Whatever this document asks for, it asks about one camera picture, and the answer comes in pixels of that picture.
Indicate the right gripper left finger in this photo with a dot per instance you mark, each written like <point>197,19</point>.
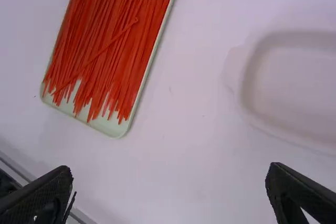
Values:
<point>34,203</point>

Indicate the white dish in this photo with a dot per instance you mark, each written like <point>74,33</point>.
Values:
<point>294,85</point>

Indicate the silver rails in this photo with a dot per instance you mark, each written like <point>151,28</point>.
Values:
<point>10,163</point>

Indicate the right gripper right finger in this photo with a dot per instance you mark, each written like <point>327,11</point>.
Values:
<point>294,192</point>

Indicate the pale tray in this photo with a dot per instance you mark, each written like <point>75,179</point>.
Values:
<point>115,129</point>

